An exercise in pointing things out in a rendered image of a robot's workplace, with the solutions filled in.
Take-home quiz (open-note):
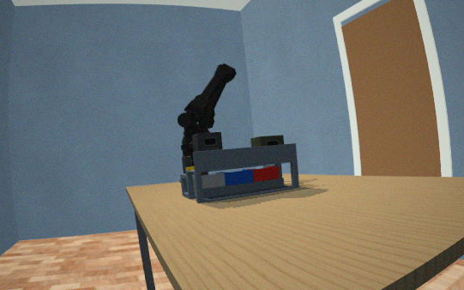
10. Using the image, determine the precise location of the grey metal shelf rack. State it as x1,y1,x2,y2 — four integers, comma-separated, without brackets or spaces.
178,143,299,203

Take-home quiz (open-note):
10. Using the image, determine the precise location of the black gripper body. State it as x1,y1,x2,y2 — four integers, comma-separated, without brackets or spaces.
181,128,200,150

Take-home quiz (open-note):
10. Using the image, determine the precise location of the olive green case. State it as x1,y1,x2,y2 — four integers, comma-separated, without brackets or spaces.
250,135,284,147

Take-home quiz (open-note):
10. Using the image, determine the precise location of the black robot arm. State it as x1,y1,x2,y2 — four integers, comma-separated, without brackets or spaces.
178,63,237,133

